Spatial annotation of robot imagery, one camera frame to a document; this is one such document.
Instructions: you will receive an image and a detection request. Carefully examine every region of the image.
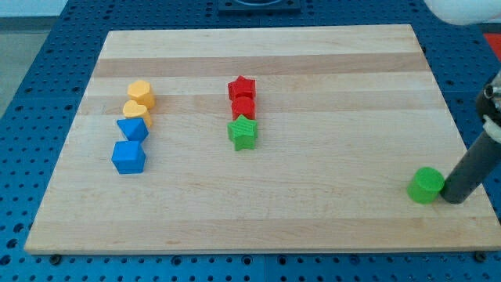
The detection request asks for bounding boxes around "yellow hexagon block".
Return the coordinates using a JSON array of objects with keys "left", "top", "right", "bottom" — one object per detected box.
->
[{"left": 127, "top": 80, "right": 156, "bottom": 109}]

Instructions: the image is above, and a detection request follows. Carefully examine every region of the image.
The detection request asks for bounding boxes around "blue cube block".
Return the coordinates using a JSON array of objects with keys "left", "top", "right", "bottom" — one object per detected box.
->
[{"left": 111, "top": 141, "right": 146, "bottom": 174}]

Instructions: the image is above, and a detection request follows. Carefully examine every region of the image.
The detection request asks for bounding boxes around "blue pentagon block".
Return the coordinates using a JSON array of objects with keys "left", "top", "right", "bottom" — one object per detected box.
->
[{"left": 117, "top": 117, "right": 149, "bottom": 142}]

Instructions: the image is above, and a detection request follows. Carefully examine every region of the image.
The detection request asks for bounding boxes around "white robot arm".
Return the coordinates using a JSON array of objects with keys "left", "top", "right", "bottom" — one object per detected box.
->
[{"left": 424, "top": 0, "right": 500, "bottom": 25}]

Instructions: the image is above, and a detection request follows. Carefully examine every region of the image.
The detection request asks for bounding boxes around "wooden board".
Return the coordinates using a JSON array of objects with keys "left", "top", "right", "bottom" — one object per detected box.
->
[{"left": 25, "top": 24, "right": 500, "bottom": 255}]

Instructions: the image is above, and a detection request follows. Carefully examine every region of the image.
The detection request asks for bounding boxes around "red cylinder block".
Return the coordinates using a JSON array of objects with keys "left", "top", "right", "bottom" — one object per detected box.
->
[{"left": 231, "top": 96, "right": 256, "bottom": 121}]

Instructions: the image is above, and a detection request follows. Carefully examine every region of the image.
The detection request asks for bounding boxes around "yellow heart block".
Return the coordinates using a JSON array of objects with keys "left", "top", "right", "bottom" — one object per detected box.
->
[{"left": 122, "top": 100, "right": 153, "bottom": 128}]

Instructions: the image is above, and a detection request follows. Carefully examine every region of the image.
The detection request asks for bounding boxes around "green cylinder block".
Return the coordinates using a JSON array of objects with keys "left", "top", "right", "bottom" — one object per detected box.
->
[{"left": 406, "top": 167, "right": 445, "bottom": 204}]

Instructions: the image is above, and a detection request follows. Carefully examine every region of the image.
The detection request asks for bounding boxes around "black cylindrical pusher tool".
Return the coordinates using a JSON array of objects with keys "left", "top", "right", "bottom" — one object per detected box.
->
[{"left": 440, "top": 74, "right": 500, "bottom": 204}]

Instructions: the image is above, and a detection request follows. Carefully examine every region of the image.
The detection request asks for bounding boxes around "red star block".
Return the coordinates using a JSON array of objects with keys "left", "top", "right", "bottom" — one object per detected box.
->
[{"left": 228, "top": 76, "right": 256, "bottom": 101}]

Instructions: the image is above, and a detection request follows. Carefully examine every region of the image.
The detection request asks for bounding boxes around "green star block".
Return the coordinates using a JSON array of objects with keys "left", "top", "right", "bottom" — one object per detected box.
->
[{"left": 227, "top": 114, "right": 258, "bottom": 151}]

